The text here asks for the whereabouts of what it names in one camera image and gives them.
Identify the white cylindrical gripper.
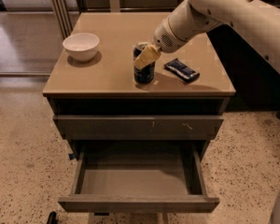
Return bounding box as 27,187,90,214
133,15,193,70

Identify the blue pepsi can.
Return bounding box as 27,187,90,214
133,42,155,84

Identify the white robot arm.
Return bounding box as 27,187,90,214
133,0,280,75

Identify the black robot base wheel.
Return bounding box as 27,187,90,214
47,211,57,224

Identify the beige drawer cabinet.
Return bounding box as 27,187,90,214
41,11,237,224

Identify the closed top drawer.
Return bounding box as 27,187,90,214
53,115,223,140

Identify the open middle drawer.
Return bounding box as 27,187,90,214
58,141,219,214

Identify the dark blue snack bar wrapper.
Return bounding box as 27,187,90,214
163,58,200,83

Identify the white ceramic bowl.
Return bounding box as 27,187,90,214
63,33,100,63

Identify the metal railing frame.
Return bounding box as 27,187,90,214
45,0,280,39

